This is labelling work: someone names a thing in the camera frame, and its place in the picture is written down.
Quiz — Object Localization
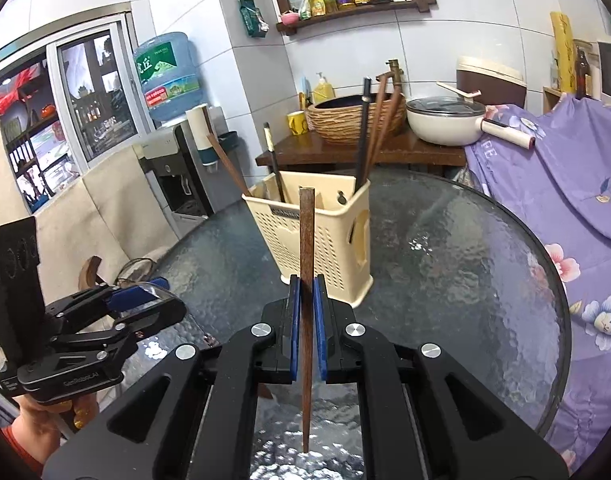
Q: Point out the white pot with glass lid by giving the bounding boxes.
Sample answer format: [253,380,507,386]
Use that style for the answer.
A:
[405,95,509,147]

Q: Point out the white rice spoon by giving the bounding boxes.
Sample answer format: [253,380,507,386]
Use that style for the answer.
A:
[435,81,482,104]

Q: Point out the teal paper cup dispenser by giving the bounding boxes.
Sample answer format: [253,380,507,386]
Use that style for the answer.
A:
[186,104,239,170]

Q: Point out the black cables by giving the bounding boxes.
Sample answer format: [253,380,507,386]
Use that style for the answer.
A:
[113,257,166,286]

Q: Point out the yellow soap bottle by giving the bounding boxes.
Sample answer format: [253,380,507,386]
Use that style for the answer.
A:
[311,72,336,105]

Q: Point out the dark wooden side table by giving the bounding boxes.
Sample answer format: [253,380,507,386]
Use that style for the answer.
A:
[256,127,469,177]

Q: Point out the yellow box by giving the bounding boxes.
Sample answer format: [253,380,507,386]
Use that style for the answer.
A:
[550,11,577,95]

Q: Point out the cream perforated utensil basket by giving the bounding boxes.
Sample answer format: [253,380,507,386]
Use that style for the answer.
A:
[242,170,375,309]

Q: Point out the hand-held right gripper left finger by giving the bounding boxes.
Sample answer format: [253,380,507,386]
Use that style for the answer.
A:
[43,275,302,480]

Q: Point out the person's left hand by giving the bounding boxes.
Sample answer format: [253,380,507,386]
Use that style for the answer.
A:
[10,392,100,458]

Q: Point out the white lint roller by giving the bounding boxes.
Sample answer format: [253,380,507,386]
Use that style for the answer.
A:
[480,119,536,150]

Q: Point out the brown glass bottle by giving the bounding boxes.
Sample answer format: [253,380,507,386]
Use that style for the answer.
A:
[574,46,592,100]

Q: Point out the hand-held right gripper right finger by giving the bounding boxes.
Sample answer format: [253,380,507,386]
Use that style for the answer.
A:
[313,275,571,480]

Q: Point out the brass faucet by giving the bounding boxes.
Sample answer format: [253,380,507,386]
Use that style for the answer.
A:
[375,59,405,96]

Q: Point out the purple floral cloth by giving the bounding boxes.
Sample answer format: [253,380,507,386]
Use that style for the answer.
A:
[458,91,611,471]

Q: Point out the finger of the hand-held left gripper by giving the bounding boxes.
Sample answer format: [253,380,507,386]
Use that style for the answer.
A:
[50,300,187,357]
[46,277,170,320]

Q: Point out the wooden chair back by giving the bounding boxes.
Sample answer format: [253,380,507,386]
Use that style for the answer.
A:
[80,256,106,291]

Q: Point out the green packet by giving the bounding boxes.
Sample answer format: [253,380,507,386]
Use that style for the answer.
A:
[238,0,269,39]

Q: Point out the brown and white rice cooker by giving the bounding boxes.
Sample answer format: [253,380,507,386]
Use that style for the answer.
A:
[455,56,527,110]

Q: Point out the wicker basket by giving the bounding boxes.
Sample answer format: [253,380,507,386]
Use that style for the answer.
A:
[305,94,407,145]

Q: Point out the blue water jug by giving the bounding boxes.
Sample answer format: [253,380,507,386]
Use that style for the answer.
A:
[133,31,206,122]

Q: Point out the beige cloth cover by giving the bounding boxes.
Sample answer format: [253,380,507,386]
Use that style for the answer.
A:
[33,145,186,286]

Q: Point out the brown wooden chopstick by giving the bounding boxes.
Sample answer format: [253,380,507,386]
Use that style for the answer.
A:
[373,85,404,176]
[298,186,317,453]
[206,132,251,196]
[365,74,389,182]

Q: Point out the white water dispenser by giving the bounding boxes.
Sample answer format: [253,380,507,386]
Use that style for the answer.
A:
[133,122,226,231]

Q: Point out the aluminium frame window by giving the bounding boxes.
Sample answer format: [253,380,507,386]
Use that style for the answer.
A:
[0,10,154,213]

